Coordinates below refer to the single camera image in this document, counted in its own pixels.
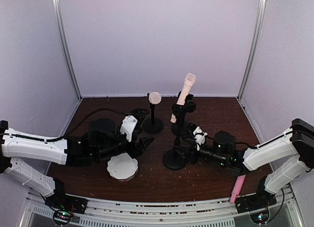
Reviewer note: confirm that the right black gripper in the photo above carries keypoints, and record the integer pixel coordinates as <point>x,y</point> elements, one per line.
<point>194,155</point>

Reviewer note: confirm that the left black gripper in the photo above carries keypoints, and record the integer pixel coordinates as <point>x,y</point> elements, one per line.
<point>135,146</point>

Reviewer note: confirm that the short black mic stand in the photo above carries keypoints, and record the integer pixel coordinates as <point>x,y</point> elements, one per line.
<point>152,125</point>

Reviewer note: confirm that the tall black mic stand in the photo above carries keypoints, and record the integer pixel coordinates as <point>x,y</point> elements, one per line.
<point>172,159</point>
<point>179,112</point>

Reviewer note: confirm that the beige microphone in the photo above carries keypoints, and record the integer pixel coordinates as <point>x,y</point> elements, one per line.
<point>189,82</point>
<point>154,98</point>

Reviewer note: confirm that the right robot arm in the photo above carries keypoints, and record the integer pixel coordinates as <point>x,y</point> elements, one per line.
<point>296,143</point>

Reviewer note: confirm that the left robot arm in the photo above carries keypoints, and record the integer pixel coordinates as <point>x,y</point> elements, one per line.
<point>102,141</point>

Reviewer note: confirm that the white scalloped dish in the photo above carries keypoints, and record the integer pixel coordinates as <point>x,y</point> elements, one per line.
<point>122,167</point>

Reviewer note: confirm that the pink microphone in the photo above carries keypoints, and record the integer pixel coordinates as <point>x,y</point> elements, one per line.
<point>237,188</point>

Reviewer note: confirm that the right circuit board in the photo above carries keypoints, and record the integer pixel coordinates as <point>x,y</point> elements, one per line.
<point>260,217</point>

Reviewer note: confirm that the circuit board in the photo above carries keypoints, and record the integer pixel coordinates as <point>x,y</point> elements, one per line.
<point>260,217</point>
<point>62,217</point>

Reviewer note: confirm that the left circuit board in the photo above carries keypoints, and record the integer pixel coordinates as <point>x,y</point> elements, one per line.
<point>62,217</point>

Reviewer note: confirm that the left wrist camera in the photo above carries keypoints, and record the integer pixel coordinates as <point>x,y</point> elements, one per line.
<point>132,118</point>

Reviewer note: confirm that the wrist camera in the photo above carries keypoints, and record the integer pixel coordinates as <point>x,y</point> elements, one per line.
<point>198,135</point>
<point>132,118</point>

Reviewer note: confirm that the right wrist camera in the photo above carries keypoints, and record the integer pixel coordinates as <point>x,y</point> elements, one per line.
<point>198,135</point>

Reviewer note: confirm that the right aluminium frame post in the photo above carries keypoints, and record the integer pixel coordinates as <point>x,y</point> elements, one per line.
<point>254,46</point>

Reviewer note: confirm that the aluminium frame post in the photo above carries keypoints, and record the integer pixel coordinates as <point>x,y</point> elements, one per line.
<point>65,48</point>
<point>254,46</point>

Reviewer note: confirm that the left aluminium frame post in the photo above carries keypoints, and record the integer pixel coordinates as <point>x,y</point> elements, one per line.
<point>65,48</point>

